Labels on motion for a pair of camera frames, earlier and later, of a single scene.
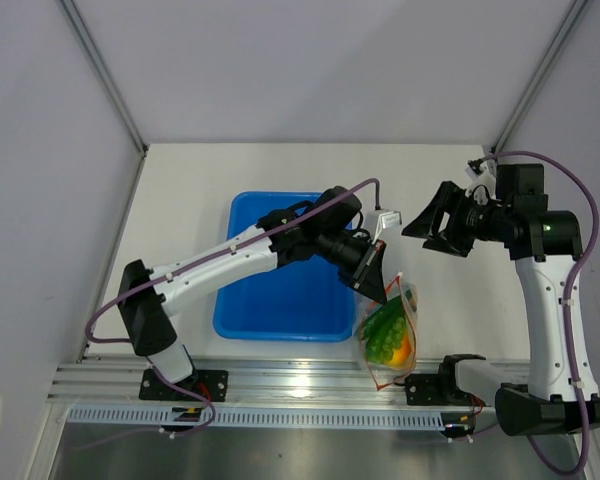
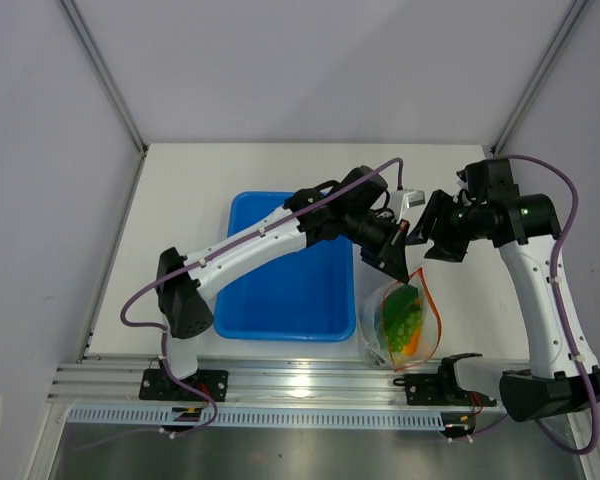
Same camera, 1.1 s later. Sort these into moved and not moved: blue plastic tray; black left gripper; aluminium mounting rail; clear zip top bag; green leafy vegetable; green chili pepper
Moved: black left gripper; clear zip top bag; green chili pepper; green leafy vegetable
Not moved: blue plastic tray; aluminium mounting rail
